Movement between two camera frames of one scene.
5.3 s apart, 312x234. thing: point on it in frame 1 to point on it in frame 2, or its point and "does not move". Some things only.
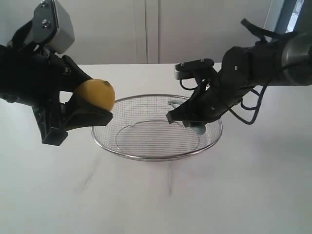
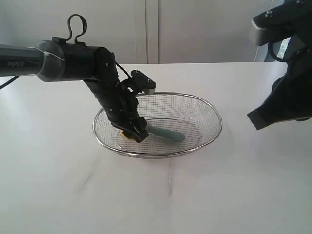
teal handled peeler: [199, 128] to [165, 133]
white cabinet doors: [149, 31] does not move
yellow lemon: [98, 92] to [120, 132]
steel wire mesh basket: [140, 129] does not move
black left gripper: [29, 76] to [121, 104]
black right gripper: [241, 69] to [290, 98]
